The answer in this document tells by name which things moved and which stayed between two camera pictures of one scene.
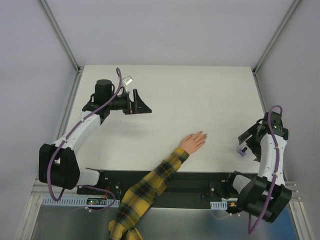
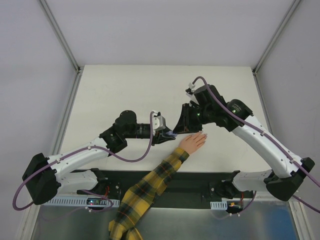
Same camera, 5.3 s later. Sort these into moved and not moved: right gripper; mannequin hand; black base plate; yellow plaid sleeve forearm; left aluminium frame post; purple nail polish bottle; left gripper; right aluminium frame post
Moved: purple nail polish bottle; left gripper; right gripper
Not moved: yellow plaid sleeve forearm; right aluminium frame post; black base plate; mannequin hand; left aluminium frame post
